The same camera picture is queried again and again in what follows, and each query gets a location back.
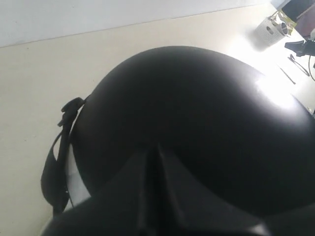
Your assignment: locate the white perforated basket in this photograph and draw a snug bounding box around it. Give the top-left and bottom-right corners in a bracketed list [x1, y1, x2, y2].
[254, 18, 286, 46]

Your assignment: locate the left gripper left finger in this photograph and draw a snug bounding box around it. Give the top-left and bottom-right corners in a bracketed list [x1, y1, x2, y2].
[43, 150, 158, 236]

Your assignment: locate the black helmet with visor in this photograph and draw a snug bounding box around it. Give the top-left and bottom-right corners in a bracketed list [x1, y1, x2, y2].
[41, 46, 315, 215]

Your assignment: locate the metal cup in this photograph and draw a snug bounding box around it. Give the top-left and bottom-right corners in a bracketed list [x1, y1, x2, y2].
[277, 22, 289, 36]

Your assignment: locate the black device on table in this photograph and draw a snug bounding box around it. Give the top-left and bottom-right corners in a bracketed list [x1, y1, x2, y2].
[284, 40, 315, 57]

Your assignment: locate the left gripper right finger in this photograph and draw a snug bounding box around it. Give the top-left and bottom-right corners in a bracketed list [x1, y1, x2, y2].
[157, 147, 315, 236]

